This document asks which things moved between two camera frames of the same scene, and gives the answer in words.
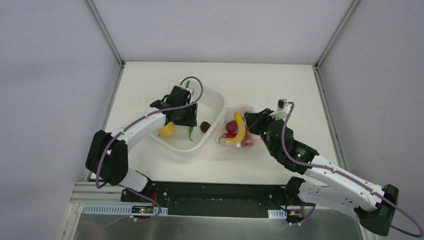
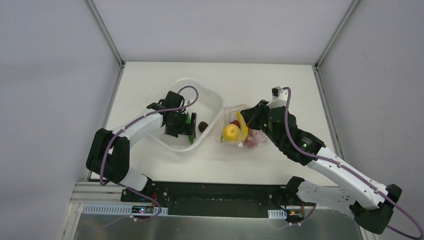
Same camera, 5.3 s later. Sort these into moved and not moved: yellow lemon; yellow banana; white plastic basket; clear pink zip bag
Moved: yellow lemon
Not moved: yellow banana; white plastic basket; clear pink zip bag
